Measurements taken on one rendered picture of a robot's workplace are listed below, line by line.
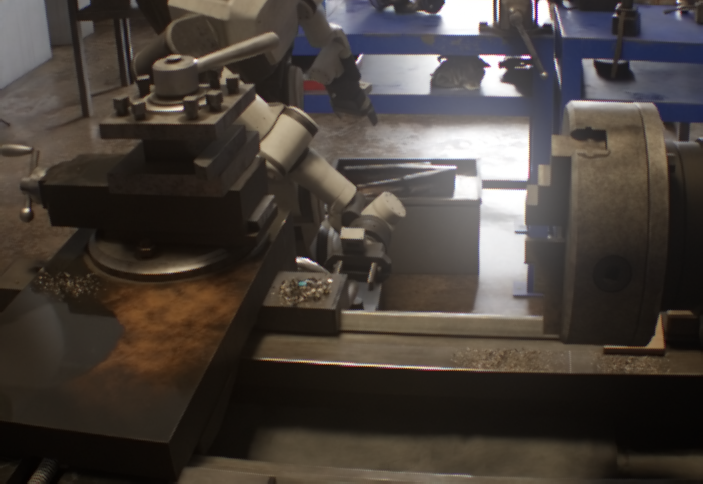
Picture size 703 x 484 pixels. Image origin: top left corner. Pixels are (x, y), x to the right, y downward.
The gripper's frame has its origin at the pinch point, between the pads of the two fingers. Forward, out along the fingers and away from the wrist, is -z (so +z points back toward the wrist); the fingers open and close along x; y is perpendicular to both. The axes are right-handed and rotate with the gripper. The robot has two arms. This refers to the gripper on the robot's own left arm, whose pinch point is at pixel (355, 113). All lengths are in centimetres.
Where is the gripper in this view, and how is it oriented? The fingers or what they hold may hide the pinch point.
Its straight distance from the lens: 249.4
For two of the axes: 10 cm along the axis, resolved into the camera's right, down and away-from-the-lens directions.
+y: 4.2, -8.2, 3.9
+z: -2.7, -5.2, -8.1
